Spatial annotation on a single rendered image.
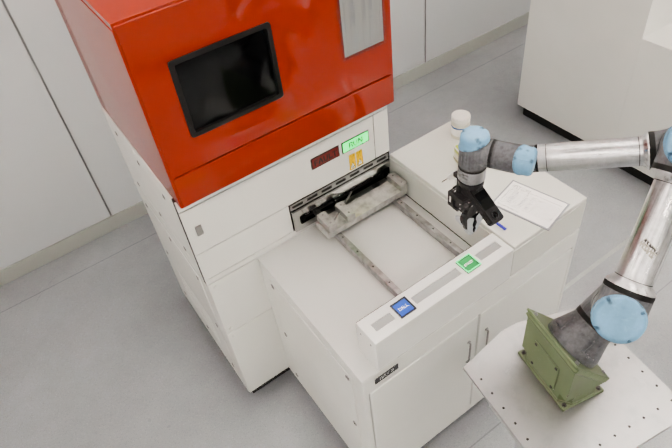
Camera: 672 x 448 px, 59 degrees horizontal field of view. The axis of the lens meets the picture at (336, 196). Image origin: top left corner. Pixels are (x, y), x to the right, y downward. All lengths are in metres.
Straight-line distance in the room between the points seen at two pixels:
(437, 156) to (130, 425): 1.76
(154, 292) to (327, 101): 1.76
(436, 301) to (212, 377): 1.41
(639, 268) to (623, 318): 0.12
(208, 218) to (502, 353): 0.99
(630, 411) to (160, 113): 1.48
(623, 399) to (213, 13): 1.49
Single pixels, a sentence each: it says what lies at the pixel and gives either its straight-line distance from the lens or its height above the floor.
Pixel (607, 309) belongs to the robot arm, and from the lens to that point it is 1.52.
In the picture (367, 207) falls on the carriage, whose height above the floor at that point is 0.88.
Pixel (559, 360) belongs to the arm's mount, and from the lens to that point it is 1.70.
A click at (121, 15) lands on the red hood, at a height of 1.82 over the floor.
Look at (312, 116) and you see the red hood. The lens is 1.88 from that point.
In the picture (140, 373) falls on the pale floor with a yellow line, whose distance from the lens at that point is 3.05.
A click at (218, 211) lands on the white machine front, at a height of 1.11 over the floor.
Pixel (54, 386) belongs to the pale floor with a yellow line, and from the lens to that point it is 3.20.
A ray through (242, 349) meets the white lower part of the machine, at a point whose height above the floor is 0.39.
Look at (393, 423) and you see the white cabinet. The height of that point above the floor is 0.44.
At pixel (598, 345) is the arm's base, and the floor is 1.03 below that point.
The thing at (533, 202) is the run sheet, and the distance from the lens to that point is 2.10.
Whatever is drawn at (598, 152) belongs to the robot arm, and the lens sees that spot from 1.65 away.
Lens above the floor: 2.40
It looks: 43 degrees down
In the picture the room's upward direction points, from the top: 8 degrees counter-clockwise
